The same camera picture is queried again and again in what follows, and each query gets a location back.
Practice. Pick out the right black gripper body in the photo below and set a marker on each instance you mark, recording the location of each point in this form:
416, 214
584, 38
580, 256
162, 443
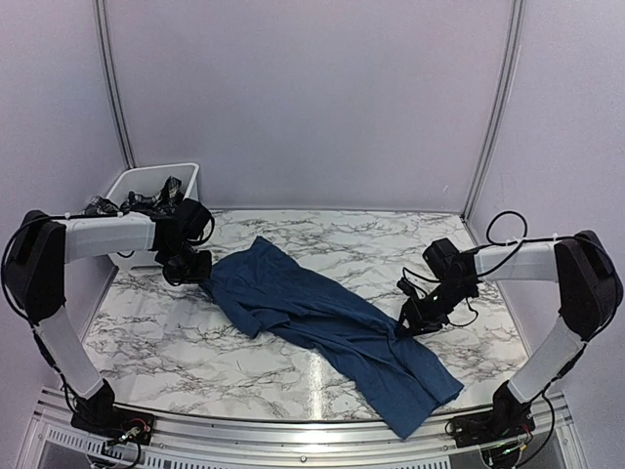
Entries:
436, 310

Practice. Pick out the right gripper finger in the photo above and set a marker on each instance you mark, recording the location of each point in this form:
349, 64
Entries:
408, 319
413, 329

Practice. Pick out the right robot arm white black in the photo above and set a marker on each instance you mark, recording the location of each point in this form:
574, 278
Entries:
590, 292

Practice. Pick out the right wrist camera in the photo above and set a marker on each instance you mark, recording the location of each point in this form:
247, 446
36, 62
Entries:
408, 288

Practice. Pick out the plaid black white garment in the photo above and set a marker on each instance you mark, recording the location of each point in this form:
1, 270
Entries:
164, 203

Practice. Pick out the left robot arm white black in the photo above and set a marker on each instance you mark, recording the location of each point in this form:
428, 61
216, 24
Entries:
33, 282

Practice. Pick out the blue t-shirt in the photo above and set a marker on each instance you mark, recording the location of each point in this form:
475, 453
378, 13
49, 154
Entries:
262, 289

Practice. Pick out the right aluminium corner post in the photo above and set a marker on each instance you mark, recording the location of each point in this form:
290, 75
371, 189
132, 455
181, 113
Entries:
501, 98

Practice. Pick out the white plastic laundry bin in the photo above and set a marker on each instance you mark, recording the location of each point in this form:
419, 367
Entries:
150, 180

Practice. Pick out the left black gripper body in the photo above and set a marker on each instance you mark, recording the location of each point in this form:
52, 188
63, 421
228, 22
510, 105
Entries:
184, 266

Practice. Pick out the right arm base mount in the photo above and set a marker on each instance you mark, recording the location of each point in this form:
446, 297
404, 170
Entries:
485, 427

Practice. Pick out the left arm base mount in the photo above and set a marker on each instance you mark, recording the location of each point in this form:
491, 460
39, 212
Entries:
120, 425

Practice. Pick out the aluminium front rail frame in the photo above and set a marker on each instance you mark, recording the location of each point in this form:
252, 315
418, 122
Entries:
193, 441

